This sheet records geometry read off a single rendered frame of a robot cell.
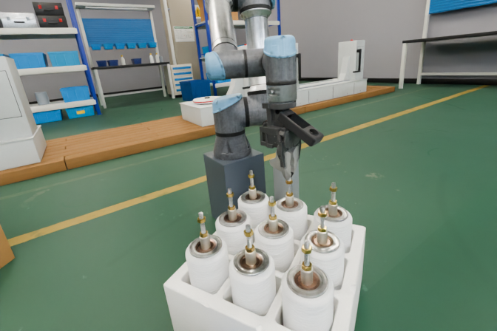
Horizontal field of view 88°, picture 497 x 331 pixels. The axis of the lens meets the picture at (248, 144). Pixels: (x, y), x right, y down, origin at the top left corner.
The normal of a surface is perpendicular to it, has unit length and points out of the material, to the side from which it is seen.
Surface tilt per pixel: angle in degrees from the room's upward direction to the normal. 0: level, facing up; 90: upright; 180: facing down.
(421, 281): 0
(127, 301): 0
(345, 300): 0
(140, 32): 90
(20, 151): 90
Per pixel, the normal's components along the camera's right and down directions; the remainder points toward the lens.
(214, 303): -0.08, -0.95
